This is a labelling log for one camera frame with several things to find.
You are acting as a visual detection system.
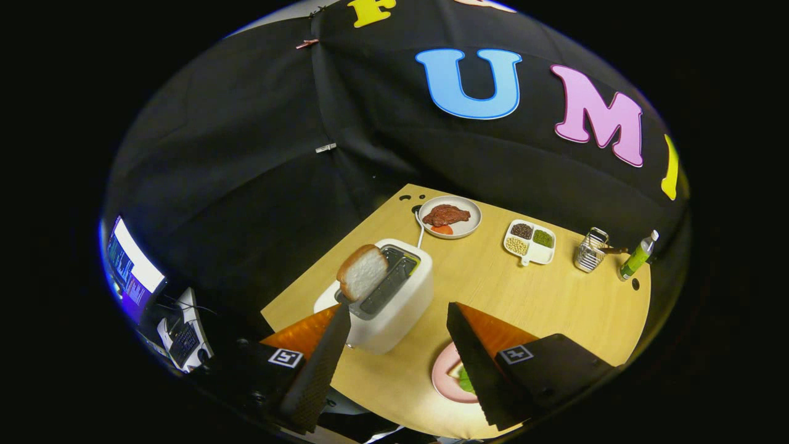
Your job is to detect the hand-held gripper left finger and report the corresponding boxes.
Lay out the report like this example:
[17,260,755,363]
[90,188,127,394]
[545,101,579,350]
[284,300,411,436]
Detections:
[188,302,352,434]

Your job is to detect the brown meat steak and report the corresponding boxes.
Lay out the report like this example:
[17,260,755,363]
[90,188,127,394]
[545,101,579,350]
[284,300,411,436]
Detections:
[422,204,472,228]

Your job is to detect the computer monitor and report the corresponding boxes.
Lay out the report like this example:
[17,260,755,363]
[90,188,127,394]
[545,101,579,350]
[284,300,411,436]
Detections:
[102,215,168,326]

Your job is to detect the black backdrop cloth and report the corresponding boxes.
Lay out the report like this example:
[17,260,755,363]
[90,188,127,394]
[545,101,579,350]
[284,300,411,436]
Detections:
[102,0,691,346]

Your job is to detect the divided white dish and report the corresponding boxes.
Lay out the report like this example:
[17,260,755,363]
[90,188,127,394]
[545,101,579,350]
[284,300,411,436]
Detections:
[503,219,557,267]

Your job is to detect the round white plate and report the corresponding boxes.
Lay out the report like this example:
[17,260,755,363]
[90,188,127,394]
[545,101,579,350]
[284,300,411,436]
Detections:
[417,195,483,240]

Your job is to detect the green label bottle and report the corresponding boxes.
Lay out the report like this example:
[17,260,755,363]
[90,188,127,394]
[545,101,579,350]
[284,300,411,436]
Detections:
[618,229,660,282]

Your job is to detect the white toaster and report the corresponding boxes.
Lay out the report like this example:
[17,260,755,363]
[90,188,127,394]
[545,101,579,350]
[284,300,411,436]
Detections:
[313,238,434,355]

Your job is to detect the metal wire holder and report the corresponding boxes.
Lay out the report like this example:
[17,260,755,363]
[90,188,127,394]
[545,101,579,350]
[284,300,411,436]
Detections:
[573,227,611,273]

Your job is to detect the white keyboard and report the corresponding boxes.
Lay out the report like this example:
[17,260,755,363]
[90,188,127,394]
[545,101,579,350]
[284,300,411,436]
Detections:
[157,287,215,373]

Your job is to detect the pink plate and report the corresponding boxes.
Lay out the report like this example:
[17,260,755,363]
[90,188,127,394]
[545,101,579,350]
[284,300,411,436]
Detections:
[431,342,480,405]

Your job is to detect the white bread slice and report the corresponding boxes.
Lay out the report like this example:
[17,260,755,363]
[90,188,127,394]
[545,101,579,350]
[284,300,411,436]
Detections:
[336,244,389,303]

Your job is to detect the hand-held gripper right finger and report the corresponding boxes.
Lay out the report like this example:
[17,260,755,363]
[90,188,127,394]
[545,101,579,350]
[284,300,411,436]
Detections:
[446,302,617,432]

